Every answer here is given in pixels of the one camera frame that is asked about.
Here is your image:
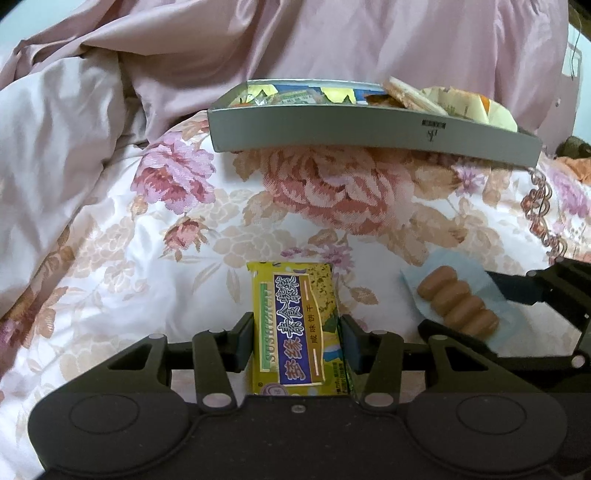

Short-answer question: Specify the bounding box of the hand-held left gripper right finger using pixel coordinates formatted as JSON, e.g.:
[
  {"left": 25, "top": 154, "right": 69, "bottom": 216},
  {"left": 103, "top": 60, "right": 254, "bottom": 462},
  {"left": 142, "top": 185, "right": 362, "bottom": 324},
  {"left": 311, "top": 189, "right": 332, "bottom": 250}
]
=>
[{"left": 339, "top": 315, "right": 525, "bottom": 411}]

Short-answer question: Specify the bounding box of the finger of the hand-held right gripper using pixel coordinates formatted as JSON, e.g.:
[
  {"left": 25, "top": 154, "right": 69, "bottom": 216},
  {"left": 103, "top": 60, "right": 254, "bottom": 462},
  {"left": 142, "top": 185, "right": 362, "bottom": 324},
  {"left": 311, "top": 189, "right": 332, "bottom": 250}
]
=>
[
  {"left": 417, "top": 318, "right": 579, "bottom": 366},
  {"left": 486, "top": 271, "right": 553, "bottom": 304}
]

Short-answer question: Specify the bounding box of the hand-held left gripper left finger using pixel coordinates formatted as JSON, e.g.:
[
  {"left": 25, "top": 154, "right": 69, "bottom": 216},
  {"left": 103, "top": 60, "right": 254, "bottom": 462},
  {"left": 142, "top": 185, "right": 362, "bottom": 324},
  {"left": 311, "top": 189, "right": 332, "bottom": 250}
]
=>
[{"left": 69, "top": 313, "right": 256, "bottom": 414}]

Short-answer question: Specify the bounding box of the yellow biscuit packet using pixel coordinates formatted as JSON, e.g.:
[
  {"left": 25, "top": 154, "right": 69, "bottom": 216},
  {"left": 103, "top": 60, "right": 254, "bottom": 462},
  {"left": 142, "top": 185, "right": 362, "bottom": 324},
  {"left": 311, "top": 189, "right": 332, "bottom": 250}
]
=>
[{"left": 246, "top": 261, "right": 354, "bottom": 398}]

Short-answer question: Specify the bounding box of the pale blue sausage pack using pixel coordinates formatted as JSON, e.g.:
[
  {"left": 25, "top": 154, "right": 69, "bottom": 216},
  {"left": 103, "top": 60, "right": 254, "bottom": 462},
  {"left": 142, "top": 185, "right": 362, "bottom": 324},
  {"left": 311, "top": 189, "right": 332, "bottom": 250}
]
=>
[{"left": 399, "top": 264, "right": 509, "bottom": 356}]

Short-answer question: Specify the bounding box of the pale yellow cake packet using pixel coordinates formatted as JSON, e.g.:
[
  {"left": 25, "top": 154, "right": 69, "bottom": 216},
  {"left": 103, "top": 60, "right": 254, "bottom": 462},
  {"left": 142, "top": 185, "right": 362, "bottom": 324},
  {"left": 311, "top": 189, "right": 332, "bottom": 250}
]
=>
[{"left": 422, "top": 85, "right": 519, "bottom": 133}]

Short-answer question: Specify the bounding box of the grey cardboard box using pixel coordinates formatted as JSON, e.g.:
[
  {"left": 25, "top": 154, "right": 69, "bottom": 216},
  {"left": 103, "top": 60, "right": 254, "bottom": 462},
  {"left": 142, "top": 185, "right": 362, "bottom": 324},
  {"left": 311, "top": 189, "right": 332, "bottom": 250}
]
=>
[{"left": 208, "top": 79, "right": 544, "bottom": 168}]

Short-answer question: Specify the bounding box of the pale cracker packet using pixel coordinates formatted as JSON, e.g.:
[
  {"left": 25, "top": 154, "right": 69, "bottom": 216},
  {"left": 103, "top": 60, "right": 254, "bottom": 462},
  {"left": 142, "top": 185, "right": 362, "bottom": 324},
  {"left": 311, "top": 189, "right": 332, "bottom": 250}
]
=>
[{"left": 383, "top": 76, "right": 448, "bottom": 114}]

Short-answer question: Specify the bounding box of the orange cloth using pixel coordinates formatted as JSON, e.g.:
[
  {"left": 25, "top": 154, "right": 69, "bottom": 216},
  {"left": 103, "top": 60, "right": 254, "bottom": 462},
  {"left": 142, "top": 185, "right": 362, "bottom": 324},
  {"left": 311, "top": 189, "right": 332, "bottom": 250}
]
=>
[{"left": 554, "top": 157, "right": 591, "bottom": 184}]

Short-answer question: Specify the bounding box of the floral bedspread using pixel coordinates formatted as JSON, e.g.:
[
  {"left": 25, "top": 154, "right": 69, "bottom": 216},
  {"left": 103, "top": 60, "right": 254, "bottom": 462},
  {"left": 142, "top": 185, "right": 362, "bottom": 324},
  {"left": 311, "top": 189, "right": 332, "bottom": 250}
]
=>
[{"left": 0, "top": 108, "right": 591, "bottom": 462}]

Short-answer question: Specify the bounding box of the brown fuzzy object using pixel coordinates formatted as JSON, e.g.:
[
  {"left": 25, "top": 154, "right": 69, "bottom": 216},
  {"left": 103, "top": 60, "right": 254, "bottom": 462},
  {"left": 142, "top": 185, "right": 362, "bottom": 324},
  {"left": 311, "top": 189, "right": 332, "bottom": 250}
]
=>
[{"left": 556, "top": 136, "right": 591, "bottom": 158}]

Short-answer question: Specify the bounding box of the pink satin blanket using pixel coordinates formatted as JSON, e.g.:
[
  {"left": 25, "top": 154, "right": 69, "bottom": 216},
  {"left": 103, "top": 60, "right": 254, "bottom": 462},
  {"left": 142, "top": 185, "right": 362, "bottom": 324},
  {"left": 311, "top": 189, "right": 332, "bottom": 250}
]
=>
[{"left": 0, "top": 0, "right": 572, "bottom": 155}]

